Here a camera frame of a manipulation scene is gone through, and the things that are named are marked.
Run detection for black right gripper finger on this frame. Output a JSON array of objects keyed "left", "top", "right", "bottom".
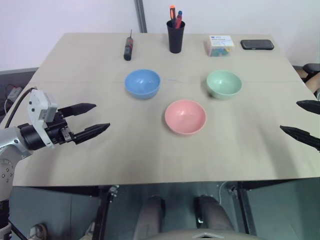
[
  {"left": 295, "top": 99, "right": 320, "bottom": 116},
  {"left": 279, "top": 125, "right": 320, "bottom": 151}
]

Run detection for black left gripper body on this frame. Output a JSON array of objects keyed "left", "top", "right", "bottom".
[{"left": 44, "top": 111, "right": 77, "bottom": 146}]

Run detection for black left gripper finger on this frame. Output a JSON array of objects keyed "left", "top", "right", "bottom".
[
  {"left": 57, "top": 102, "right": 97, "bottom": 118},
  {"left": 71, "top": 122, "right": 111, "bottom": 146}
]

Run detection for person's bare leg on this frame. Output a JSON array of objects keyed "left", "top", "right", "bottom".
[{"left": 305, "top": 71, "right": 320, "bottom": 94}]

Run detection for black chair armrest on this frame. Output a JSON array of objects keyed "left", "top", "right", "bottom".
[{"left": 302, "top": 63, "right": 320, "bottom": 76}]

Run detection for blue bowl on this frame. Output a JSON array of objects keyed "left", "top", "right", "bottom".
[{"left": 124, "top": 68, "right": 161, "bottom": 100}]

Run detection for black screwdriver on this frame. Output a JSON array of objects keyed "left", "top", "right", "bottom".
[{"left": 123, "top": 28, "right": 135, "bottom": 62}]

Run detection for black phone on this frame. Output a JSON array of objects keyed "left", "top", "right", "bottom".
[{"left": 240, "top": 39, "right": 275, "bottom": 51}]

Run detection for green bowl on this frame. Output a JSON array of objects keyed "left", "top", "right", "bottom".
[{"left": 205, "top": 69, "right": 243, "bottom": 101}]

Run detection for red bowl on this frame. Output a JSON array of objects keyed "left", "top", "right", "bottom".
[{"left": 164, "top": 98, "right": 208, "bottom": 137}]

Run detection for grey shoe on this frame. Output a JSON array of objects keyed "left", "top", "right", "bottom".
[{"left": 28, "top": 223, "right": 49, "bottom": 240}]

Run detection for clear box of coloured clips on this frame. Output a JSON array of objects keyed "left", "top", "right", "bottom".
[{"left": 203, "top": 34, "right": 236, "bottom": 58}]

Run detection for grey metal pole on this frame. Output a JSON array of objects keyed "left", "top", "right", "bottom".
[{"left": 133, "top": 0, "right": 148, "bottom": 34}]

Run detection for black pen cup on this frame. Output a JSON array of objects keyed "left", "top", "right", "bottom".
[{"left": 166, "top": 20, "right": 187, "bottom": 54}]

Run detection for orange black marker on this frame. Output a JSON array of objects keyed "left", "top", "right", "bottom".
[{"left": 169, "top": 4, "right": 177, "bottom": 28}]

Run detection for red blue pen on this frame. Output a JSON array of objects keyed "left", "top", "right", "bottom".
[{"left": 174, "top": 10, "right": 184, "bottom": 29}]

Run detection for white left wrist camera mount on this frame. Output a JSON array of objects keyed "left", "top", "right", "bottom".
[{"left": 27, "top": 88, "right": 59, "bottom": 150}]

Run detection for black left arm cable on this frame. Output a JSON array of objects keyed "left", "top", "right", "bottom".
[{"left": 3, "top": 86, "right": 39, "bottom": 130}]

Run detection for grey device with red wires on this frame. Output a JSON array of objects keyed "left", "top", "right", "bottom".
[{"left": 4, "top": 84, "right": 25, "bottom": 104}]

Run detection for black table frame leg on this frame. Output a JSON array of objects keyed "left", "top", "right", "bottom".
[
  {"left": 98, "top": 184, "right": 120, "bottom": 240},
  {"left": 227, "top": 180, "right": 259, "bottom": 240}
]

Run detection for white thin cable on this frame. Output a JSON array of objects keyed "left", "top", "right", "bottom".
[{"left": 216, "top": 181, "right": 227, "bottom": 204}]

